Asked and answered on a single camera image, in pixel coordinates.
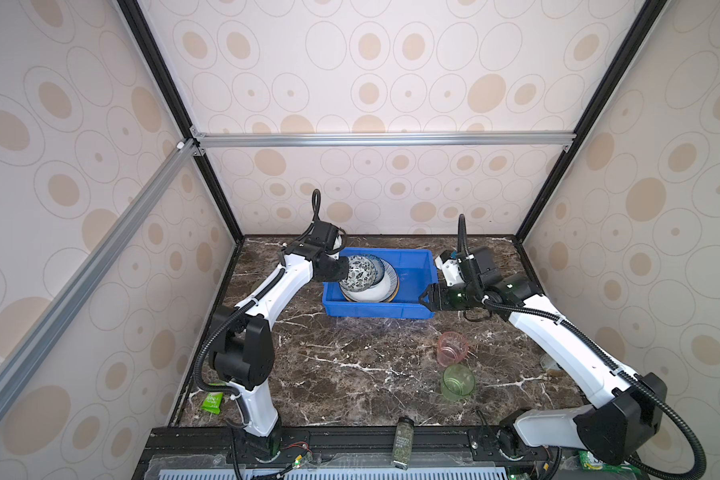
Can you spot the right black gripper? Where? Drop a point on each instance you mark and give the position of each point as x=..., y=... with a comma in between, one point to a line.
x=437, y=298

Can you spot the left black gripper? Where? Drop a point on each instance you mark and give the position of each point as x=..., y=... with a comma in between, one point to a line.
x=343, y=273

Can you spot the leaf pattern ceramic bowl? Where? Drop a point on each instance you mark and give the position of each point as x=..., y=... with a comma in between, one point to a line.
x=360, y=273

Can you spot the pink glass cup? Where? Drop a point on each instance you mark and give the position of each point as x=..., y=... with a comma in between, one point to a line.
x=452, y=348

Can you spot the black striped rim plate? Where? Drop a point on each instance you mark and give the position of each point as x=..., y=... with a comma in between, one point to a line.
x=383, y=291

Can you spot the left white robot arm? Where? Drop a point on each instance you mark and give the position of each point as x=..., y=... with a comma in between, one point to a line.
x=238, y=354

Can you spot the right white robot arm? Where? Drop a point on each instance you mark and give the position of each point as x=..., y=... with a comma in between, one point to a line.
x=625, y=409

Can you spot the blue plastic bin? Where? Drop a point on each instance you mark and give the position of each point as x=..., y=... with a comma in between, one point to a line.
x=408, y=273

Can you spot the green glass cup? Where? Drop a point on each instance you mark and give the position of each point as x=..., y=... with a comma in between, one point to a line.
x=457, y=382

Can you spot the small round tin can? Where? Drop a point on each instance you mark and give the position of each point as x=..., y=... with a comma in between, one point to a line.
x=550, y=366

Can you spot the herb spice jar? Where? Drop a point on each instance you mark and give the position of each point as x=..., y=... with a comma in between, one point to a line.
x=403, y=443

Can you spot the small green snack packet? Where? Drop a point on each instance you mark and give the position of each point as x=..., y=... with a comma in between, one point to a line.
x=212, y=403

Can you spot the green Fox's candy bag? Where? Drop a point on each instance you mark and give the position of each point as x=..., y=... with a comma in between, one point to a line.
x=590, y=463

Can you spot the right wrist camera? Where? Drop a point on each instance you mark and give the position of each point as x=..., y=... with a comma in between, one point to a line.
x=450, y=269

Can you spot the back aluminium rail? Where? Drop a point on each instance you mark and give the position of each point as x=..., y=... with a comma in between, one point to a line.
x=203, y=141

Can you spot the aluminium rail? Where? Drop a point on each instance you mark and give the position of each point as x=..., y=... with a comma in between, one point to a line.
x=35, y=346
x=203, y=141

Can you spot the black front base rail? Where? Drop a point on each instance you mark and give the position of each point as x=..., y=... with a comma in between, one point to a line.
x=438, y=452

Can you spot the left aluminium rail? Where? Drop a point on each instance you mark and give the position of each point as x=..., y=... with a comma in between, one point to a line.
x=35, y=346

